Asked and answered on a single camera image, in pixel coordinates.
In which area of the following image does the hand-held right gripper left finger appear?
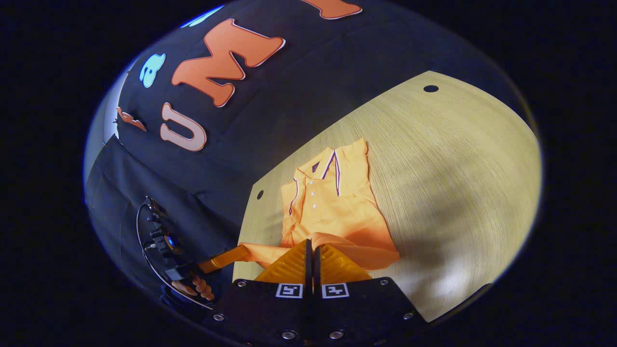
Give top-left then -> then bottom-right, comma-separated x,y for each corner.
202,239 -> 309,347

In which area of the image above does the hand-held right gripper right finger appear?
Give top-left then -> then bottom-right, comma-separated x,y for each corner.
312,243 -> 429,347

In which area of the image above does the orange polo T-shirt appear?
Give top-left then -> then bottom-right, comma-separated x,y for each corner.
236,138 -> 401,282

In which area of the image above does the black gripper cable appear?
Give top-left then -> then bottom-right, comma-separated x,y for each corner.
136,202 -> 214,309

